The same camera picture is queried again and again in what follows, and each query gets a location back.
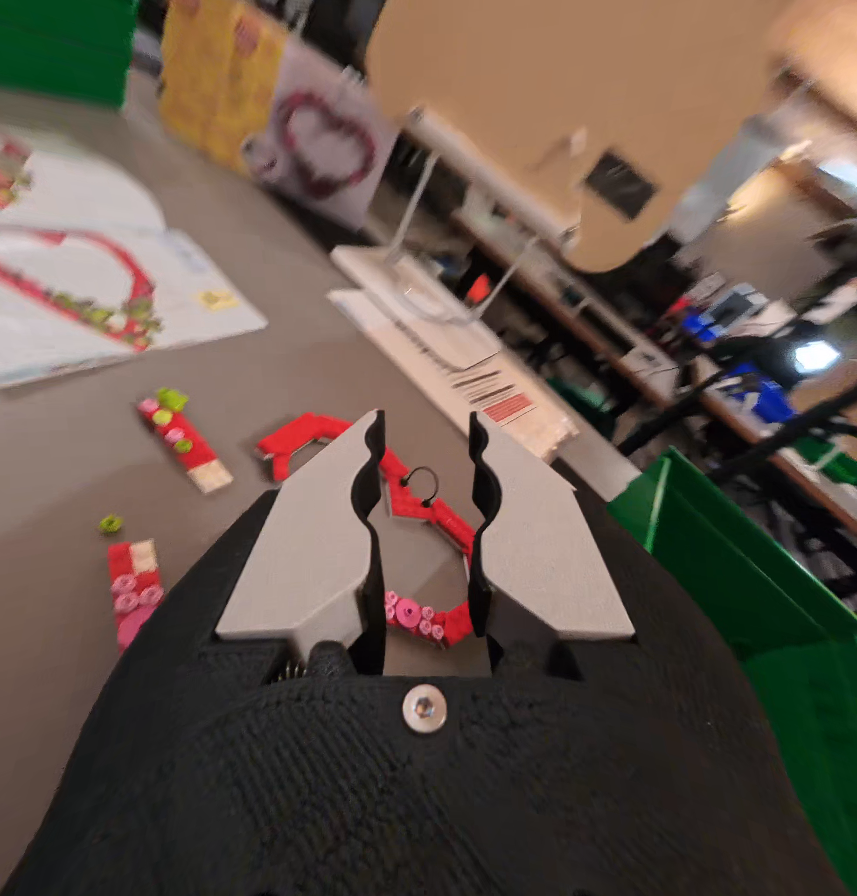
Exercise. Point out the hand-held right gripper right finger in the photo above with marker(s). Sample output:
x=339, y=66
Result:
x=547, y=560

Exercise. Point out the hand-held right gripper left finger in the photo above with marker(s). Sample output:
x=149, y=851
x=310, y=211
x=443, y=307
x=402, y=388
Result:
x=295, y=560

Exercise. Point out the red lego heart frame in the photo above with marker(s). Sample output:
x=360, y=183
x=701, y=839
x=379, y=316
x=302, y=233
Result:
x=302, y=430

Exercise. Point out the red lego strip lime flowers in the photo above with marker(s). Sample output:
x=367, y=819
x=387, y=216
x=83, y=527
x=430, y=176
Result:
x=187, y=444

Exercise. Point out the red lego strip pink flowers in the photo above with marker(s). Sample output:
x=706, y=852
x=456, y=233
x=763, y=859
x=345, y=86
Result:
x=131, y=581

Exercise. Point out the lime round lego stud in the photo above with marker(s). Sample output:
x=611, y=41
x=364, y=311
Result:
x=110, y=524

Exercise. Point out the open lego instruction booklet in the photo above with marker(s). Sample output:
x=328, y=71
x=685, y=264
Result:
x=64, y=273

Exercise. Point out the yellow lego set box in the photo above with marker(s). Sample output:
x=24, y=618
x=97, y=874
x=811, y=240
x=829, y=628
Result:
x=218, y=84

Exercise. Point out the flat packet with red label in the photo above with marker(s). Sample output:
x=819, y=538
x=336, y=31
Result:
x=519, y=413

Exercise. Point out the green plastic bin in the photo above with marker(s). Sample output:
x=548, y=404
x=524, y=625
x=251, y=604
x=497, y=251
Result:
x=50, y=49
x=785, y=630

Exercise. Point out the orange cone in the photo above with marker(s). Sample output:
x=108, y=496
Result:
x=478, y=289

